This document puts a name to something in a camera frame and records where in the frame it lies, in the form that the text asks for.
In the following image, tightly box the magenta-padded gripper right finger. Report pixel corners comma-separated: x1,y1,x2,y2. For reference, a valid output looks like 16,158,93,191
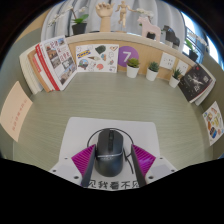
130,144,178,188

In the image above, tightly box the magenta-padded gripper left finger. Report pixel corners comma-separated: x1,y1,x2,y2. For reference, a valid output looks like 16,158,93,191
49,143,98,188

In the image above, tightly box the dark grey computer mouse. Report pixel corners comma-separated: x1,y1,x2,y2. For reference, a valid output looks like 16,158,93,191
94,128,125,178

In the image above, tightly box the white printed mouse pad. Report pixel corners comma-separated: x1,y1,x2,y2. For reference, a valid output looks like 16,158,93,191
58,116,161,191

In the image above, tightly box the colourful illustrated card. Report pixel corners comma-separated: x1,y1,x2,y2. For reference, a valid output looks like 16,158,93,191
202,100,224,147

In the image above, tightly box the peach-coloured book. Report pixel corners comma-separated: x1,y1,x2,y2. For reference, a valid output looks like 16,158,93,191
0,80,34,143

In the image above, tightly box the small plant in white pot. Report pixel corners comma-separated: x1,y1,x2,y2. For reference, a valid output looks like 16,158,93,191
168,67,183,89
145,61,161,82
125,57,141,79

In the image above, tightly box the white book under black book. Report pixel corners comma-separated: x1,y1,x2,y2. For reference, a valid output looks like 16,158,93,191
194,66,218,107

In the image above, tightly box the black-cover book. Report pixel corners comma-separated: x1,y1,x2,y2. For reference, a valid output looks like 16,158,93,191
177,63,214,103

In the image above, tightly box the red-spined white book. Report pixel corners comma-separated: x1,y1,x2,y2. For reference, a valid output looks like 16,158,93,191
33,42,63,92

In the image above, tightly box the tan brown book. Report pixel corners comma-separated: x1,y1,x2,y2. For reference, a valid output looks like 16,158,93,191
27,49,51,94

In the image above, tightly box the white sticker sheet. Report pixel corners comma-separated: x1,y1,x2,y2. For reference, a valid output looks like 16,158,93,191
75,43,120,74

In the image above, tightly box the photo-cover magazine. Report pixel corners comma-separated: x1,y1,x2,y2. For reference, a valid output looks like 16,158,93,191
39,35,78,92

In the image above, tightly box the round purple number sticker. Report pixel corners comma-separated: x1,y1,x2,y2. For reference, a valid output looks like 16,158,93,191
117,45,140,69

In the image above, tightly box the thick white book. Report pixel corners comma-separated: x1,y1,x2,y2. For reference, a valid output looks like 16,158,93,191
18,44,44,95

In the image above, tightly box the white orchid in dark pot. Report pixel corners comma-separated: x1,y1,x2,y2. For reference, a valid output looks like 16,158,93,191
183,31,208,63

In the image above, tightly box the light wooden ledge shelf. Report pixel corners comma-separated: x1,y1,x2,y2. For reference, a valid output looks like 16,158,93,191
64,31,198,63

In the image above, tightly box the black wooden horse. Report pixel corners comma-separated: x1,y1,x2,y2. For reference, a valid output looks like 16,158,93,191
162,24,181,48

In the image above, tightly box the white orchid in black pot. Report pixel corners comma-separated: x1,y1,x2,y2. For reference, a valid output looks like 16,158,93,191
46,5,90,36

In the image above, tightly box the pink wooden horse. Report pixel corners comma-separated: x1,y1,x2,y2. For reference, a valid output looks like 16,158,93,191
136,16,162,42

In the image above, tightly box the dark-framed window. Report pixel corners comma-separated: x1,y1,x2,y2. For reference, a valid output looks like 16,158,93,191
181,11,221,54

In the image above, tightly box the wooden hand model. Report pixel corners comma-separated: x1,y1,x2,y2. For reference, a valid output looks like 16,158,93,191
95,1,115,33

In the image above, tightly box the white orchid behind horse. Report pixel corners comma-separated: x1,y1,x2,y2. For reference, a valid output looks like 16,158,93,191
136,8,155,21

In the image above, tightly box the grey pleated curtain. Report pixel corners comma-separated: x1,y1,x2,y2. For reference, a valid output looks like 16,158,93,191
41,0,186,41

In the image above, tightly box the wooden artist mannequin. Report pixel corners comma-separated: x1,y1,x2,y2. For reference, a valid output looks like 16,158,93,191
114,0,138,29

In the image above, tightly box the white wall switch plate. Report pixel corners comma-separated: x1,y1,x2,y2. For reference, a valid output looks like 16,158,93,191
175,59,190,76

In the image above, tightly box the white wall socket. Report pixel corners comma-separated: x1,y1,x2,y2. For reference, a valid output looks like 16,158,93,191
159,52,177,71

